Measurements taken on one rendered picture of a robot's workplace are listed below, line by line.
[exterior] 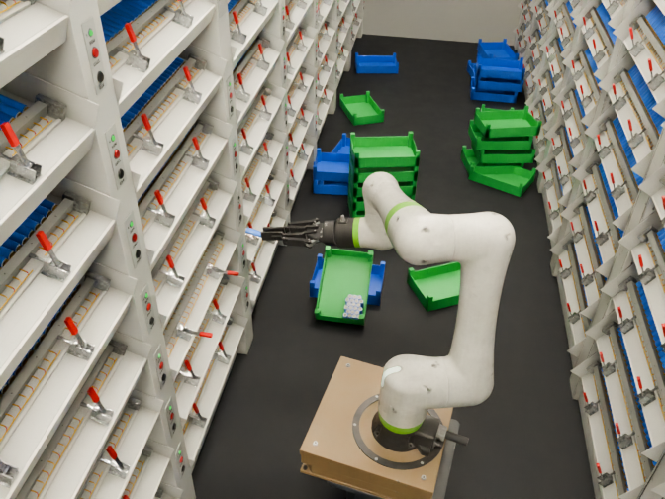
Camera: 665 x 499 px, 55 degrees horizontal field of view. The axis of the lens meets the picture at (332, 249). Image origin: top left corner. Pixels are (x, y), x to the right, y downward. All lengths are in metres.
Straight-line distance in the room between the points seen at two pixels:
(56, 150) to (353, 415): 1.11
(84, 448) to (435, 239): 0.85
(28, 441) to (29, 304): 0.23
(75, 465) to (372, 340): 1.46
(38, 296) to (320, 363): 1.51
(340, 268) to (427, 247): 1.31
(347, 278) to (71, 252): 1.65
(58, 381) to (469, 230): 0.90
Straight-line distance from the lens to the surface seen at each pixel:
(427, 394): 1.65
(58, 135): 1.18
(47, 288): 1.17
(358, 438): 1.81
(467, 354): 1.65
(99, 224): 1.30
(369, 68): 4.81
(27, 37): 1.06
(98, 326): 1.36
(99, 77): 1.21
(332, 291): 2.69
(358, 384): 1.93
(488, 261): 1.52
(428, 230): 1.45
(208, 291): 1.99
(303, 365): 2.48
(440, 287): 2.85
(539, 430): 2.43
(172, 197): 1.68
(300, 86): 3.18
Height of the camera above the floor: 1.85
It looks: 38 degrees down
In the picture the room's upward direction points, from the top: 1 degrees clockwise
